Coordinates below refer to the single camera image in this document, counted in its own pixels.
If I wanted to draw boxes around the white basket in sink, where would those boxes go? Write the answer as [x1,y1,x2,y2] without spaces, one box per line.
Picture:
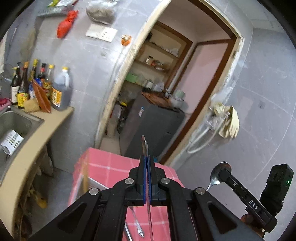
[1,130,24,156]

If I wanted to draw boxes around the pink checked tablecloth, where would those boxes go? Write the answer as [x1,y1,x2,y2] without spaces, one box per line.
[68,148,171,240]

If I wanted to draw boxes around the steel kitchen sink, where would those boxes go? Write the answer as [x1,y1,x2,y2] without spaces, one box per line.
[1,105,44,182]

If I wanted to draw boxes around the white wall switch panel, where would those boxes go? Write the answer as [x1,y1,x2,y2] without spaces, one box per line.
[85,24,117,43]

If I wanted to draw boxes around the dark grey mini fridge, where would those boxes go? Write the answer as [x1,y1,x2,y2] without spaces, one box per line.
[119,92,185,159]

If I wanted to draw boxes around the yellow label sauce bottle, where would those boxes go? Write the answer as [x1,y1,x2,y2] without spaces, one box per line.
[17,61,29,108]

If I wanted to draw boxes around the person's right hand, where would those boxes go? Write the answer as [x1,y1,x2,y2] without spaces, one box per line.
[240,213,265,238]

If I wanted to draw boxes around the large steel spoon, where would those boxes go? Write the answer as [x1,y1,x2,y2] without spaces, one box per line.
[206,162,232,191]

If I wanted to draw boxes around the grey hanging plastic bag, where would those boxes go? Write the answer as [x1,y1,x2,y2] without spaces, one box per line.
[86,1,117,25]

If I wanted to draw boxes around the beige kitchen counter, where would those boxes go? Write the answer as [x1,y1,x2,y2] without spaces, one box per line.
[1,106,74,236]

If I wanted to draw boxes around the steel butter knife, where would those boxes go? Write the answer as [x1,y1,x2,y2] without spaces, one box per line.
[142,135,154,240]

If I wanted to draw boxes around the dark wine bottle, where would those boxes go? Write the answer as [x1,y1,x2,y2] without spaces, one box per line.
[10,62,22,105]

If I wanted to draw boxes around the grey wall rack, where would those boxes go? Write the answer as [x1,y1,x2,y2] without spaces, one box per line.
[37,5,73,18]

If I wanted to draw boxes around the white hose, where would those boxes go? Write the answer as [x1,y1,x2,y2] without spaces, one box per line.
[186,113,226,155]

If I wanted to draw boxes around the steel Y peeler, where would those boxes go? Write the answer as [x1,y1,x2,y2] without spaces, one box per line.
[125,223,133,241]

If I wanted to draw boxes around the red hanging bag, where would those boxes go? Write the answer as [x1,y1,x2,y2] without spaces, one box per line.
[57,10,79,39]

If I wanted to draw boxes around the large soy sauce jug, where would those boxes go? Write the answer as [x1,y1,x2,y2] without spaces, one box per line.
[51,67,72,111]

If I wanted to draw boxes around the yellow rubber gloves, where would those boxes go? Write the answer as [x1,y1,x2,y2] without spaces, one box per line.
[212,102,240,138]

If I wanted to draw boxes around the steel fork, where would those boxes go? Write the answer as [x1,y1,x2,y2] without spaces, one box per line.
[129,206,144,238]

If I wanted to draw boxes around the wooden shelf unit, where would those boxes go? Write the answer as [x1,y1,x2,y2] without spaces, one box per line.
[125,21,193,88]

